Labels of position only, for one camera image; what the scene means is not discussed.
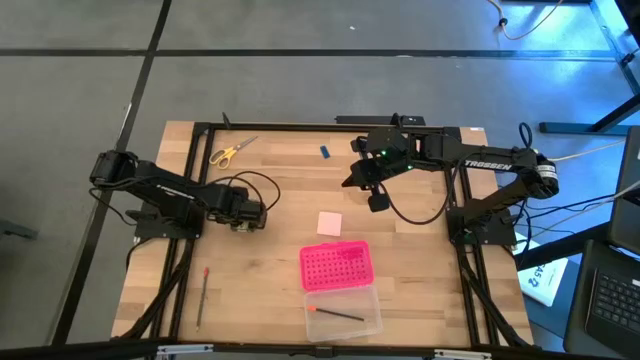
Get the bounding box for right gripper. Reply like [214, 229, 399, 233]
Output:
[341, 127, 419, 190]

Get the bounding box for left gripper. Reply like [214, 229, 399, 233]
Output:
[205, 183, 268, 232]

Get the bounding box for yellow-handled scissors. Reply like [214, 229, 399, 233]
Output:
[208, 135, 260, 170]

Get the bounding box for pink-lidded clear pencil case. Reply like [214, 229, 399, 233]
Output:
[298, 239, 385, 344]

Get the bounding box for pencil with red eraser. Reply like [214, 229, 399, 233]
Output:
[195, 266, 211, 332]

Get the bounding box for pink sticky note pad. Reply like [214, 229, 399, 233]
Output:
[316, 210, 344, 238]

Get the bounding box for white printed booklet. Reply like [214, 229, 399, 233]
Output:
[514, 232, 570, 308]

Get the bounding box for black metal stand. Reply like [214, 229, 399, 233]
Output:
[538, 0, 640, 137]

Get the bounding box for grey floor object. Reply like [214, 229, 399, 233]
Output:
[0, 218, 39, 240]

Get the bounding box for black laptop with keyboard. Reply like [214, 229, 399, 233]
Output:
[563, 238, 640, 357]

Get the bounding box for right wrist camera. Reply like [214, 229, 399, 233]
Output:
[368, 191, 392, 213]

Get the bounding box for black bar camera mount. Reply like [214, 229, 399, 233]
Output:
[334, 113, 427, 127]

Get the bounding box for black aluminium table frame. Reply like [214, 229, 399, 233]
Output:
[112, 121, 536, 360]

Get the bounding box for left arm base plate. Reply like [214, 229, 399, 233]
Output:
[125, 207, 205, 240]

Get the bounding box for black cable bundle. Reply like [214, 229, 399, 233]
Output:
[119, 238, 197, 341]
[457, 244, 531, 349]

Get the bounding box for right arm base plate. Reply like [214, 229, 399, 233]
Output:
[446, 205, 517, 246]

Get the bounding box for beige floor cable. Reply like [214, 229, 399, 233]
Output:
[487, 0, 566, 42]

